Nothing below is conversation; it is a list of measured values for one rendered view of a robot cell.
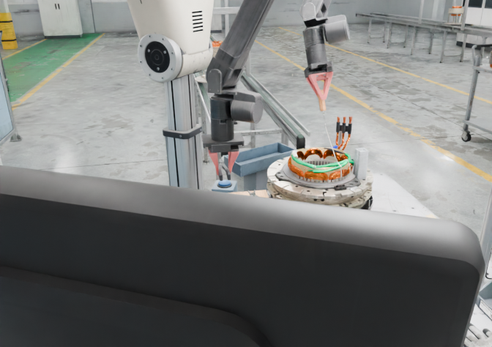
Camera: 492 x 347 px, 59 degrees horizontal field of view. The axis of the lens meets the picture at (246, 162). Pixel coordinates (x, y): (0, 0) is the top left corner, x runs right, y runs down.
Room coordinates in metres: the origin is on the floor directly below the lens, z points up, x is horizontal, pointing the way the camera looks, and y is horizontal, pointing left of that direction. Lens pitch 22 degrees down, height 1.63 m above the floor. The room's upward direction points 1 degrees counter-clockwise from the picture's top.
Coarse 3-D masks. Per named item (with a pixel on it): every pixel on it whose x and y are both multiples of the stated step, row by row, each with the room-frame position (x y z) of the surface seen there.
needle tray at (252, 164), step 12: (276, 144) 1.57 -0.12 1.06; (240, 156) 1.48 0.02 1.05; (252, 156) 1.51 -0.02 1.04; (264, 156) 1.53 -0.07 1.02; (276, 156) 1.44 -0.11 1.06; (288, 156) 1.47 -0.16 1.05; (240, 168) 1.35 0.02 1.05; (252, 168) 1.38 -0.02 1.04; (264, 168) 1.41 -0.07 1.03; (252, 180) 1.42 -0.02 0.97; (264, 180) 1.43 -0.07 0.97
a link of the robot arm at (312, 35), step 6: (318, 24) 1.29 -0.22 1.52; (324, 24) 1.27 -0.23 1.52; (306, 30) 1.27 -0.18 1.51; (312, 30) 1.26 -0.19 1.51; (318, 30) 1.27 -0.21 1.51; (324, 30) 1.26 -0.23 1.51; (306, 36) 1.27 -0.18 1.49; (312, 36) 1.26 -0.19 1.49; (318, 36) 1.26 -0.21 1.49; (306, 42) 1.27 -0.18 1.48; (312, 42) 1.25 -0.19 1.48; (318, 42) 1.25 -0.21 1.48; (306, 48) 1.29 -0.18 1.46
